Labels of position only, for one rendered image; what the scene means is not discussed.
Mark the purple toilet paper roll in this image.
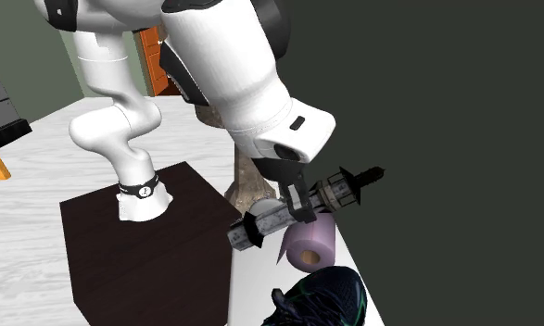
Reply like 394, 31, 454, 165
276, 211, 337, 274

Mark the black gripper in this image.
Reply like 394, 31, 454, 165
252, 155, 318, 225

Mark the dark blue sneaker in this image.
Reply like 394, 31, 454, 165
259, 265, 369, 326

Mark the dark brown robot stand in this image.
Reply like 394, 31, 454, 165
58, 160, 244, 326

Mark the brown stone pedestal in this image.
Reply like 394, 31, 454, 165
194, 105, 283, 216

